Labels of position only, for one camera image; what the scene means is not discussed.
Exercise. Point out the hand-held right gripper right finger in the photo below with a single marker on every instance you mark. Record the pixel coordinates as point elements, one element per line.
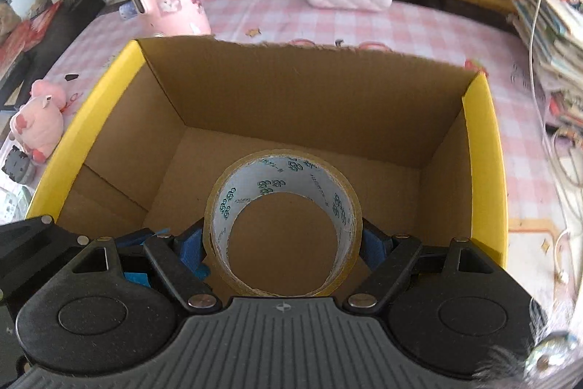
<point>375,247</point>

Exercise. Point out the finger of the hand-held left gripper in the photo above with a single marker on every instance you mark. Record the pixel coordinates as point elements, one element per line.
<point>41,243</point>

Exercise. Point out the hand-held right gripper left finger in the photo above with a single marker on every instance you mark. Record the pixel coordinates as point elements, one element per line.
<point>191,250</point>

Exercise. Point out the grey toy car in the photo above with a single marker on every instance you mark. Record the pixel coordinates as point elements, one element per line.
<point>18,168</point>

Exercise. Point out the brown packing tape roll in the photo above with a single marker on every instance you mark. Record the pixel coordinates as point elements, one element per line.
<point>273,181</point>

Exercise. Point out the large pink plush pig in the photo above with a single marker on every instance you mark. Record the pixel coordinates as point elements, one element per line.
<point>38,129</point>

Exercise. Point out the yellow cardboard box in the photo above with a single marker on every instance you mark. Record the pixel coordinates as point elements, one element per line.
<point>296,97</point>

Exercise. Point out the red printed book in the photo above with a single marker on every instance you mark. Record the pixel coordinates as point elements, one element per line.
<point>27,36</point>

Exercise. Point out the black box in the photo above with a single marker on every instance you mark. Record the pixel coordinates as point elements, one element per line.
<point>77,13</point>

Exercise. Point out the pink checked tablecloth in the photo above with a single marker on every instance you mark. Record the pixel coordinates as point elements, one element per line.
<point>282,20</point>

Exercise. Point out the small blue packet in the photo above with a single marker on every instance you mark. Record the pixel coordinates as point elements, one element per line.
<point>128,10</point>

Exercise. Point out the stack of papers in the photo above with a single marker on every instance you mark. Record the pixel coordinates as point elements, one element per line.
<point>555,33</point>

